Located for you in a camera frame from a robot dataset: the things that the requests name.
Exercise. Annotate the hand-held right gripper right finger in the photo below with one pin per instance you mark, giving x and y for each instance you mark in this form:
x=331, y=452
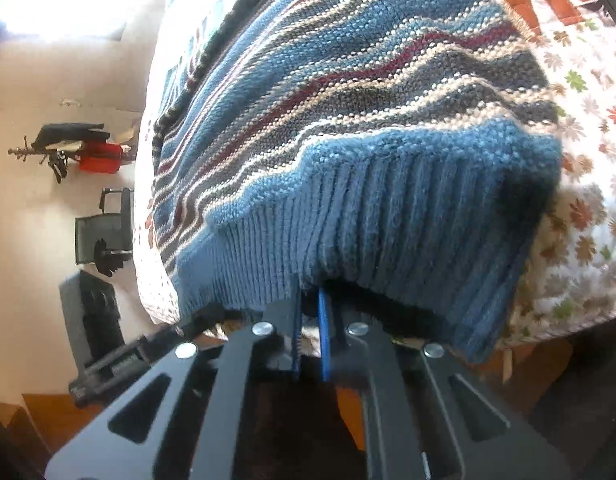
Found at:
x=325, y=330

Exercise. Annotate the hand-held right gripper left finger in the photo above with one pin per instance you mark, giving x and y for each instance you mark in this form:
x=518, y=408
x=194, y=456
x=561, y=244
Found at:
x=295, y=330

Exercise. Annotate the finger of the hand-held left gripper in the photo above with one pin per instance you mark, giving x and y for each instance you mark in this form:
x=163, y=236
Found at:
x=157, y=341

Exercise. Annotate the blue striped knit sweater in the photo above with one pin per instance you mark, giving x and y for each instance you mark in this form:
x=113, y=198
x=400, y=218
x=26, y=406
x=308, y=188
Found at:
x=363, y=110

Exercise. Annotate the black mesh chair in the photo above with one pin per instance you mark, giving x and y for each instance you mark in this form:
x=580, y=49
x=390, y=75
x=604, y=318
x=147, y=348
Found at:
x=95, y=232

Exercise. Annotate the red hanging garment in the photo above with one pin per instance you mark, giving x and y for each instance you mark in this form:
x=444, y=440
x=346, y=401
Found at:
x=100, y=157

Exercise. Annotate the wooden coat rack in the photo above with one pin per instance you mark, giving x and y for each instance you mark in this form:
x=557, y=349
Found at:
x=17, y=151

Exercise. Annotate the black hanging garment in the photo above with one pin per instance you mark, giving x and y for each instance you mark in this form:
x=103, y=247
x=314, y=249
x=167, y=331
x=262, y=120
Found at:
x=67, y=132

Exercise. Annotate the floral quilted bedspread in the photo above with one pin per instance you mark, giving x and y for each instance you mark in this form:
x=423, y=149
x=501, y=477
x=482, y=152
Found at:
x=583, y=170

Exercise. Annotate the wooden bed frame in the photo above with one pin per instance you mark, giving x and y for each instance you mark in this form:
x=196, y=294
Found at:
x=533, y=365

